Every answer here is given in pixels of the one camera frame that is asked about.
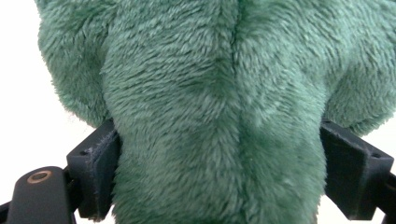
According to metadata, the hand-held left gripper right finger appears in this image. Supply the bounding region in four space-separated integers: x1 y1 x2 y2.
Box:
319 119 395 221

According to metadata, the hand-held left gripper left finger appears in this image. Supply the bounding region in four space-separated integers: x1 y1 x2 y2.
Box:
65 119 123 223

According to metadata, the green fleece pet garment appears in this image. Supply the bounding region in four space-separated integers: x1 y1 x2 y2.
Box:
34 0 396 224

